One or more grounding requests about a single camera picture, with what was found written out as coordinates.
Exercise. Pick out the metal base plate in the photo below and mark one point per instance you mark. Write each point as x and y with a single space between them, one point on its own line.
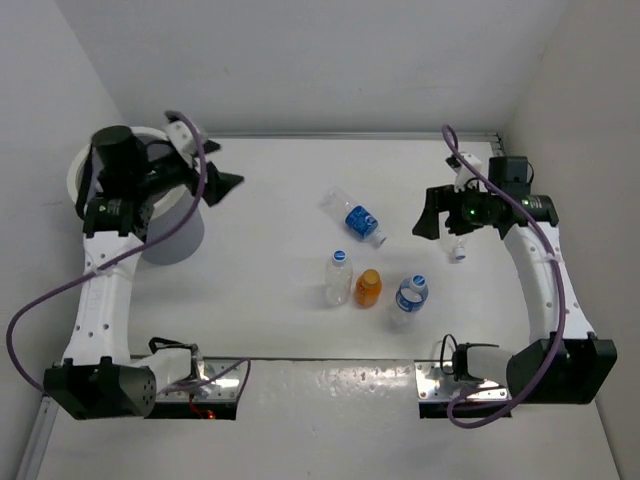
215 380
434 386

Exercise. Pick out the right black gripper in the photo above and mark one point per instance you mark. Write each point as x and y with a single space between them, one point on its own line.
442 198

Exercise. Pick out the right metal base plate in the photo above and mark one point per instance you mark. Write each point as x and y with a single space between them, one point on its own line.
434 386

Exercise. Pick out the orange juice bottle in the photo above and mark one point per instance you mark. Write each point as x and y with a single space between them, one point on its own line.
368 288

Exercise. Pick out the blue label water bottle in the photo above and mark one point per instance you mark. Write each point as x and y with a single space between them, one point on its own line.
408 301
358 221

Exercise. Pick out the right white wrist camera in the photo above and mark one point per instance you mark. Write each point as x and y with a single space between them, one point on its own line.
464 176

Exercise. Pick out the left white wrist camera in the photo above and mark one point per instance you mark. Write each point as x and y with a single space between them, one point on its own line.
181 138

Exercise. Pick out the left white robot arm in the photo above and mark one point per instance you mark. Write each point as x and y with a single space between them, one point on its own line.
140 203

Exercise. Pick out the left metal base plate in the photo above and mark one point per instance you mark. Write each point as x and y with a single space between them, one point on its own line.
215 380

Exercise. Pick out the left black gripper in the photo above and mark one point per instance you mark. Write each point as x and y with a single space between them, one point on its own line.
217 183

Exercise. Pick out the clear crushed bottle white cap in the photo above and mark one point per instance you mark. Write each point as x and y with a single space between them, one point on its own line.
454 247

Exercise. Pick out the clear bottle blue white cap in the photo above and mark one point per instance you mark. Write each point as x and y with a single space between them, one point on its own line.
338 278

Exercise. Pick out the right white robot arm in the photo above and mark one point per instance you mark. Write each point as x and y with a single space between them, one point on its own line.
565 362

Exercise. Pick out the lying blue label water bottle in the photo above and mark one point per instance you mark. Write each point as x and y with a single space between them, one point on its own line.
358 221

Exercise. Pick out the white round plastic bin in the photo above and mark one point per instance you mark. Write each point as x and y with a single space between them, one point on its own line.
169 208

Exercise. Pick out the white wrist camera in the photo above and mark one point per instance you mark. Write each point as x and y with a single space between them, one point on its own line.
464 176
181 138

